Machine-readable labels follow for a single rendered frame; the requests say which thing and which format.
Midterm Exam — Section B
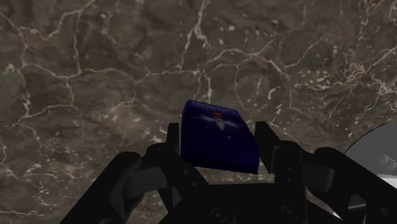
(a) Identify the dark blue box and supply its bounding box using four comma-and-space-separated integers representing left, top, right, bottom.
180, 99, 260, 175

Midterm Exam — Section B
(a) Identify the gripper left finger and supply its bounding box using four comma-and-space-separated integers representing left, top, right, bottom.
60, 122, 209, 224

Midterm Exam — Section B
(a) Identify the grey round sink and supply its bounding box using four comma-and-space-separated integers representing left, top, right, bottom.
343, 119, 397, 224

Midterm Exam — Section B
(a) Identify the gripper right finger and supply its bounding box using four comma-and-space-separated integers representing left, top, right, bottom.
254, 120, 397, 224

